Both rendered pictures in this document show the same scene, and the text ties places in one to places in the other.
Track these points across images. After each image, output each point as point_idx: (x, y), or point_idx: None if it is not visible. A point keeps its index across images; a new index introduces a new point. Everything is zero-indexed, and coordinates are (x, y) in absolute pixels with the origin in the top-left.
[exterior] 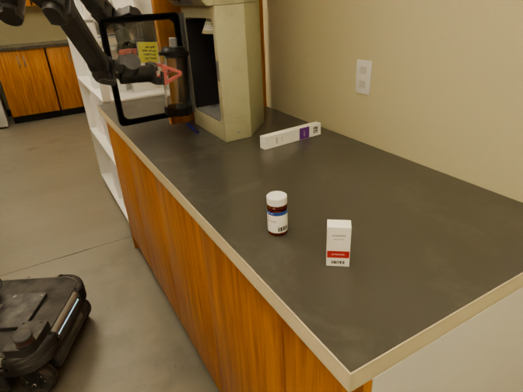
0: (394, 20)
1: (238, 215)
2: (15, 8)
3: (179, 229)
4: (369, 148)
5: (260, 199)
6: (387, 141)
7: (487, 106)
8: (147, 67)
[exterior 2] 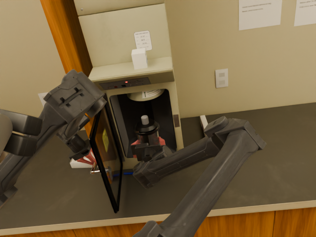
0: (241, 44)
1: (313, 185)
2: (16, 188)
3: (225, 235)
4: (243, 113)
5: (295, 171)
6: (245, 104)
7: (304, 69)
8: (152, 149)
